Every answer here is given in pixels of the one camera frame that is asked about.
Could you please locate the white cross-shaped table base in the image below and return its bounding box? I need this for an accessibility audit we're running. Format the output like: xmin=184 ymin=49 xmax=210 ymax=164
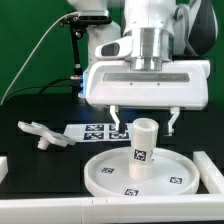
xmin=18 ymin=121 xmax=76 ymax=150

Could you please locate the black camera on stand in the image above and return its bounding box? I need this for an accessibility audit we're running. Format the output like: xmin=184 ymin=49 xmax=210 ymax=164
xmin=59 ymin=10 xmax=112 ymax=81

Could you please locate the white fence rail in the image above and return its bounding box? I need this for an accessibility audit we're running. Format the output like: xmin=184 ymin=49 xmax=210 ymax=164
xmin=193 ymin=151 xmax=224 ymax=195
xmin=0 ymin=157 xmax=8 ymax=184
xmin=0 ymin=194 xmax=224 ymax=224

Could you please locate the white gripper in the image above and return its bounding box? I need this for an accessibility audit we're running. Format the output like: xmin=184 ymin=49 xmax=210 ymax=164
xmin=86 ymin=60 xmax=211 ymax=136

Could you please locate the white marker sheet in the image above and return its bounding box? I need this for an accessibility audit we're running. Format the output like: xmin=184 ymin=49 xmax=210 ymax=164
xmin=64 ymin=123 xmax=132 ymax=142

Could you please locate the white left fence rail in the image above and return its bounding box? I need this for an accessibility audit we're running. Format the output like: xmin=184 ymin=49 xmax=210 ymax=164
xmin=0 ymin=157 xmax=8 ymax=184

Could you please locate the white round table top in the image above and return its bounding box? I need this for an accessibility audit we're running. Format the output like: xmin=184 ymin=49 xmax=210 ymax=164
xmin=84 ymin=147 xmax=200 ymax=197

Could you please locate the white front fence rail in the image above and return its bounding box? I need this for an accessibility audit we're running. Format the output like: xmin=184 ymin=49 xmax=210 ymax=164
xmin=0 ymin=194 xmax=224 ymax=224

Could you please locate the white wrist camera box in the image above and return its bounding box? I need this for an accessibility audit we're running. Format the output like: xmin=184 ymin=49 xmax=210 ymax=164
xmin=95 ymin=36 xmax=133 ymax=60

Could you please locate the black base cable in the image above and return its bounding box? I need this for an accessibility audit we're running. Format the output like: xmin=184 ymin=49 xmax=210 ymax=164
xmin=3 ymin=77 xmax=84 ymax=104

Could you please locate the grey camera cable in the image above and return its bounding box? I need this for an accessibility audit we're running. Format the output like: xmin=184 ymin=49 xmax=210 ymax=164
xmin=0 ymin=12 xmax=79 ymax=107

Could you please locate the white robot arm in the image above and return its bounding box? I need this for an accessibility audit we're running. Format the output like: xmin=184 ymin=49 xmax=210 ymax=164
xmin=67 ymin=0 xmax=218 ymax=133

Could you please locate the white right fence rail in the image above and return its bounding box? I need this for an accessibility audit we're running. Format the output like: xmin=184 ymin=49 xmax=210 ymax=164
xmin=193 ymin=151 xmax=224 ymax=195

